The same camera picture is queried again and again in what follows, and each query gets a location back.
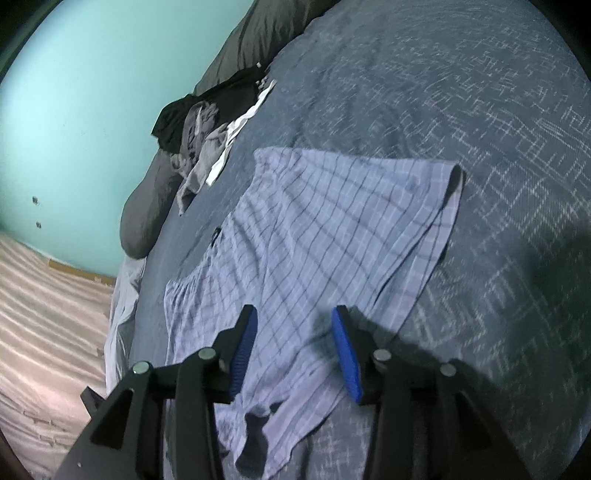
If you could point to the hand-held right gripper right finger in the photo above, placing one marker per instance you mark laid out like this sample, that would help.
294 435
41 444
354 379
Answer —
346 355

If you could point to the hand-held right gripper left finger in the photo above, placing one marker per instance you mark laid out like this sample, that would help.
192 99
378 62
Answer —
242 350

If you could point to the blue plaid shorts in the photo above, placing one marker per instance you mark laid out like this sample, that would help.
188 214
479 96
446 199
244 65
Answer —
323 230

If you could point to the light grey duvet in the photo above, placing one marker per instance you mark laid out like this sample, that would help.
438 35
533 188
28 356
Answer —
122 314

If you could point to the long dark grey pillow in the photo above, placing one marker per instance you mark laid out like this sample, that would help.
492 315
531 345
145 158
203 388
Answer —
143 217

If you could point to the light grey garment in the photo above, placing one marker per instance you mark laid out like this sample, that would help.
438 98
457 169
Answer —
198 170

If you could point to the white garment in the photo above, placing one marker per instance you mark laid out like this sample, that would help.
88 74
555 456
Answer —
240 124

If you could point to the dark grey garment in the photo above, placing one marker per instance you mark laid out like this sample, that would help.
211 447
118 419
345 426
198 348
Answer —
198 124

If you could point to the black garment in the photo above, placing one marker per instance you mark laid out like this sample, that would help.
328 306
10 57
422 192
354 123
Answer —
171 124

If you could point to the bed with blue sheet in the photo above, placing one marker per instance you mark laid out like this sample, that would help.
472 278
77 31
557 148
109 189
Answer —
461 92

